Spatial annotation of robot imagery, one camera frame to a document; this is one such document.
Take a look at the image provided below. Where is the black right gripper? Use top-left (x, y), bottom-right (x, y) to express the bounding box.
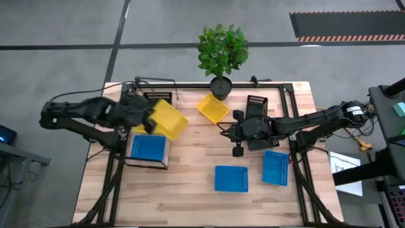
top-left (220, 109), bottom-right (273, 158)

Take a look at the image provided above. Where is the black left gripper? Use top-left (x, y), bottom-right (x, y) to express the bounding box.
top-left (118, 92), bottom-right (158, 135)

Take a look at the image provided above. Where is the blue slotted plastic basket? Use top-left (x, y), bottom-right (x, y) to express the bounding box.
top-left (130, 134), bottom-right (168, 162)
top-left (214, 165), bottom-right (249, 193)
top-left (261, 149), bottom-right (290, 187)

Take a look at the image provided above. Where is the black slotted plastic basket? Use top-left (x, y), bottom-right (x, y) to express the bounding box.
top-left (245, 94), bottom-right (269, 120)
top-left (142, 91), bottom-right (174, 107)

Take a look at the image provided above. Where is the black clamp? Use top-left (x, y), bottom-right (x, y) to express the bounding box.
top-left (249, 75), bottom-right (272, 87)

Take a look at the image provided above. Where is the green potted plant black pot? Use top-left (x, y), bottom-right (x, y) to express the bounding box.
top-left (196, 23), bottom-right (250, 101)

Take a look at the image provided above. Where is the white paper sheet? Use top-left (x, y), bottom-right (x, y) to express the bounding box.
top-left (328, 151), bottom-right (364, 198)

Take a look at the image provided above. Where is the grey desk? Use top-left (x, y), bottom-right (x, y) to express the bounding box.
top-left (0, 141), bottom-right (51, 228)

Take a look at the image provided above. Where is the black device with blue light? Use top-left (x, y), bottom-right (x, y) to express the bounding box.
top-left (0, 124), bottom-right (18, 146)

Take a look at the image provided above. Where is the black equipment cart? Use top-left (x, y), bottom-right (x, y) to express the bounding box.
top-left (332, 77), bottom-right (405, 187)

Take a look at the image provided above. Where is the black mat hazard stripe edge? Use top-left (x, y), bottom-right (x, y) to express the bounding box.
top-left (289, 10), bottom-right (405, 43)

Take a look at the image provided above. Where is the teal box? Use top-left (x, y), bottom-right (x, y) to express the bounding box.
top-left (392, 101), bottom-right (405, 118)

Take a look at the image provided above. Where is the backlit keyboard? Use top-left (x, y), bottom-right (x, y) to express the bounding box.
top-left (386, 185), bottom-right (405, 224)

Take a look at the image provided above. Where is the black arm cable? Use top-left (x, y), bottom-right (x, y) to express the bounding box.
top-left (49, 80), bottom-right (137, 104)

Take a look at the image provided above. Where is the thin black cable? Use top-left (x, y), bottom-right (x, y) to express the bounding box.
top-left (134, 75), bottom-right (180, 101)

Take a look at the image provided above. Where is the yellow cable plug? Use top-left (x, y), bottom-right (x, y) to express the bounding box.
top-left (343, 126), bottom-right (373, 153)

